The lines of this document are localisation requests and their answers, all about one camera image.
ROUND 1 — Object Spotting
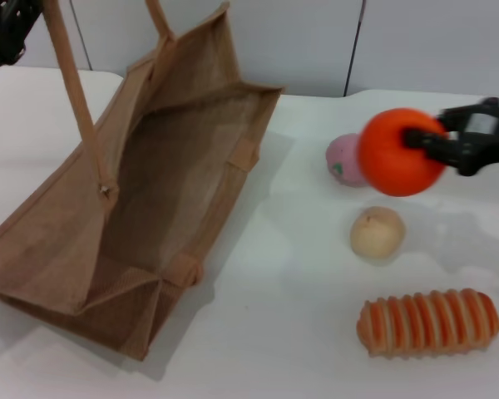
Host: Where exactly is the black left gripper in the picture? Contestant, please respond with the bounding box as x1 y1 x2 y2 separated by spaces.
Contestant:
0 0 42 80

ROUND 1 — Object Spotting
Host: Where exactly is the beige round toy fruit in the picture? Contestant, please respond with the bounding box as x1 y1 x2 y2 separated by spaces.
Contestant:
349 206 408 259

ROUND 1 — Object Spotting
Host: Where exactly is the striped toy bread loaf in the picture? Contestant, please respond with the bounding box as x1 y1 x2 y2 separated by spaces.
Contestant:
356 288 499 359

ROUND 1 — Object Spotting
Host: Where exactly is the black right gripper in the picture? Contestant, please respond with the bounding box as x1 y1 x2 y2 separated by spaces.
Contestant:
403 97 499 175

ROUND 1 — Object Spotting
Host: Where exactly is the pink toy peach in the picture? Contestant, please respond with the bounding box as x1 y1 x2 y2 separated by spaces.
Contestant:
325 132 371 188

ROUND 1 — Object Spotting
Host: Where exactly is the orange toy fruit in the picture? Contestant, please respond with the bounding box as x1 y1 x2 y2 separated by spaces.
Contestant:
358 107 448 199

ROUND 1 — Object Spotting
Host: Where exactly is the brown jute handbag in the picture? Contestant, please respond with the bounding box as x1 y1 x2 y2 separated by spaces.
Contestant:
0 0 286 362

